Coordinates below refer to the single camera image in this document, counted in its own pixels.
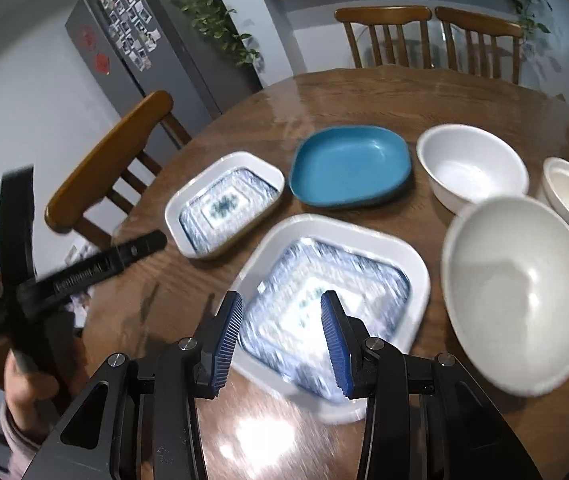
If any blue square plate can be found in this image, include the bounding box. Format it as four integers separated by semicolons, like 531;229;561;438
289;125;412;209

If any grey refrigerator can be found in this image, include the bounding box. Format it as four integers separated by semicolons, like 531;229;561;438
65;0;262;136

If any wooden chair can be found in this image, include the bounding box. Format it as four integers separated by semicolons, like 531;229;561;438
334;6;433;70
45;90;191;249
435;6;524;84

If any large white bowl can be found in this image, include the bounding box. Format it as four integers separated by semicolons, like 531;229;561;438
441;196;569;396

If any medium white bowl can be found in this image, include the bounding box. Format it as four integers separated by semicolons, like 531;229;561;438
415;124;529;214

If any small patterned square plate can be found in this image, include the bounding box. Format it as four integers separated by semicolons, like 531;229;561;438
164;151;285;260

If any right green vine plant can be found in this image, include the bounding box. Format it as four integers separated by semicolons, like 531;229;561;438
509;0;563;72

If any large patterned square plate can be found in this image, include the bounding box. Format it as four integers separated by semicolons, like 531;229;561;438
232;214;431;425

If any hanging green vine plant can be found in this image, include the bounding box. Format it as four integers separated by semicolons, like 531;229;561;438
170;0;263;66

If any wooden chair back right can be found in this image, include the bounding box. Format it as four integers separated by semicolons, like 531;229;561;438
435;6;524;84

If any wooden chair back left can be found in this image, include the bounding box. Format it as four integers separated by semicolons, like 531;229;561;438
334;6;433;70

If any person's left hand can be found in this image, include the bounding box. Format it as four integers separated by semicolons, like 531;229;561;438
4;351;59;436

